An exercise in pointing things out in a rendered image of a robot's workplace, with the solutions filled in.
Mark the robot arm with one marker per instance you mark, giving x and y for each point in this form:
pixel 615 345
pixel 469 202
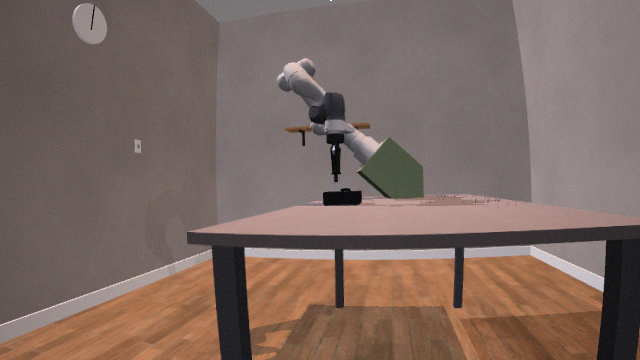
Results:
pixel 330 108

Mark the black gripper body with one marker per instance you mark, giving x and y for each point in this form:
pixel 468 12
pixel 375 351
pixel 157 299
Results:
pixel 335 139

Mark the black lighting desk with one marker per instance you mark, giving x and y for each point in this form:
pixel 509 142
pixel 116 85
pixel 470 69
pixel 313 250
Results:
pixel 343 197

